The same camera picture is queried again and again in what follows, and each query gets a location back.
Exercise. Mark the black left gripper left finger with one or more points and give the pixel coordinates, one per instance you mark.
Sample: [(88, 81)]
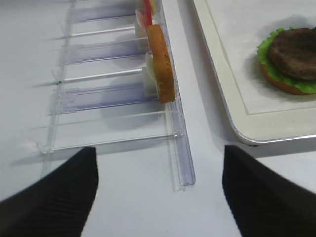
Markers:
[(58, 205)]

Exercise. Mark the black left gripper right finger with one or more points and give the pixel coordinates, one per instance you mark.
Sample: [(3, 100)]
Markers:
[(262, 202)]

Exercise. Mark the brown meat patty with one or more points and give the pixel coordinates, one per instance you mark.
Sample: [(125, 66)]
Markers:
[(293, 52)]

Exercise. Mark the green lettuce on tray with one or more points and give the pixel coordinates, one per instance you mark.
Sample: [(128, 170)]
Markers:
[(262, 53)]

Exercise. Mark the brown bread bun top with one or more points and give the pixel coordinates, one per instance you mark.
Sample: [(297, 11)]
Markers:
[(162, 64)]

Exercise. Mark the red tomato slice in rack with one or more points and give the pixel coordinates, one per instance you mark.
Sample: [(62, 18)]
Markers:
[(148, 14)]

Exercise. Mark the yellow cheese slice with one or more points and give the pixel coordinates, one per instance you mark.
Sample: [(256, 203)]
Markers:
[(153, 6)]

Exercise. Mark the cream metal tray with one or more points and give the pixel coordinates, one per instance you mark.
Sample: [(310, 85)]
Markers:
[(252, 129)]

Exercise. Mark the bottom bun on tray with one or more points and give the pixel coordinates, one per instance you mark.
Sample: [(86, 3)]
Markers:
[(288, 84)]

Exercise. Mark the clear acrylic left rack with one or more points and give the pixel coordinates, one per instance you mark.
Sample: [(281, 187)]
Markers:
[(105, 89)]

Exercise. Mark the white tray liner paper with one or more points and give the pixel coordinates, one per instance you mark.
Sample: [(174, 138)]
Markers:
[(242, 25)]

